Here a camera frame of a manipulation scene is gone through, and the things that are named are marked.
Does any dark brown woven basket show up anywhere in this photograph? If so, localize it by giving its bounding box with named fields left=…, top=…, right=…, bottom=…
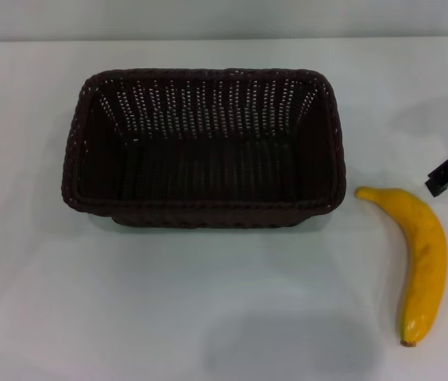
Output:
left=61, top=67, right=347, bottom=230

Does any yellow banana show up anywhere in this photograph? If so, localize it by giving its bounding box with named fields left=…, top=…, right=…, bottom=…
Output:
left=354, top=185, right=448, bottom=348

